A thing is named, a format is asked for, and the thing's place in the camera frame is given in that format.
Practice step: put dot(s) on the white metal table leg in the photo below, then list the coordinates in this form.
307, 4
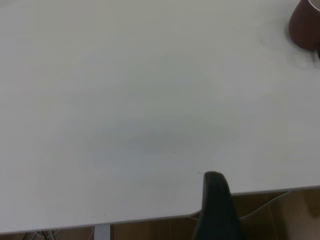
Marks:
102, 232

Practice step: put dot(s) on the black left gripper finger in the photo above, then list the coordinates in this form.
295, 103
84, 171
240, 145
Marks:
217, 212

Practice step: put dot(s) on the red ceramic mug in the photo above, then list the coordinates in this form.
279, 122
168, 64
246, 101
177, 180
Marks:
303, 27

